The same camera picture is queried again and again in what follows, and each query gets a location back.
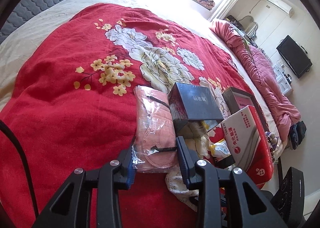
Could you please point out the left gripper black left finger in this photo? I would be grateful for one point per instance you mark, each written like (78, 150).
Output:
(125, 165)

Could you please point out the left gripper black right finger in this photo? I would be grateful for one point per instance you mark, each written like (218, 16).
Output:
(198, 174)

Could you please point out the pink face mask pack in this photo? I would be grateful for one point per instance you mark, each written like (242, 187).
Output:
(154, 148)

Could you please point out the white floral scrunchie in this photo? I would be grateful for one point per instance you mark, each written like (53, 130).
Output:
(176, 186)

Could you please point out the cream plush toy pink bow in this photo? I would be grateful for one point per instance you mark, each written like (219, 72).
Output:
(272, 140)

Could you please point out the yellow snack packet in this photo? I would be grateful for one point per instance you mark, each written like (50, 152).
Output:
(219, 150)

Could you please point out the red tissue box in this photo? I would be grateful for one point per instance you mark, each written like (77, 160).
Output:
(247, 143)

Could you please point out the dark clothes pile on chair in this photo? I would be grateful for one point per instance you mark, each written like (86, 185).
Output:
(297, 134)

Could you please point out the black square gift box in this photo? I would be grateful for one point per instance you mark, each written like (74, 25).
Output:
(194, 110)

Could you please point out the red floral blanket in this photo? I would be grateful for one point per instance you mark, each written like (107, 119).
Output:
(73, 107)

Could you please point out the dark grey tray box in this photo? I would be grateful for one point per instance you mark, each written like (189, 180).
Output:
(229, 97)

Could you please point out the pink quilted comforter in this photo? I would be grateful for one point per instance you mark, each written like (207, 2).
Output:
(261, 73)

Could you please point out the white drawer cabinet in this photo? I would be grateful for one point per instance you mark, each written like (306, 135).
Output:
(283, 81)

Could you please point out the vanity mirror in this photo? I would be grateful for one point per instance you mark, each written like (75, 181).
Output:
(250, 26)

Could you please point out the beige bed sheet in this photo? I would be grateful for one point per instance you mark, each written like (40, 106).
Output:
(23, 42)

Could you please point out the white air conditioner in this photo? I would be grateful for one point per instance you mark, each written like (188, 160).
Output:
(283, 6)

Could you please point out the black wall television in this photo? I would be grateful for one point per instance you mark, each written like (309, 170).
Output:
(294, 56)

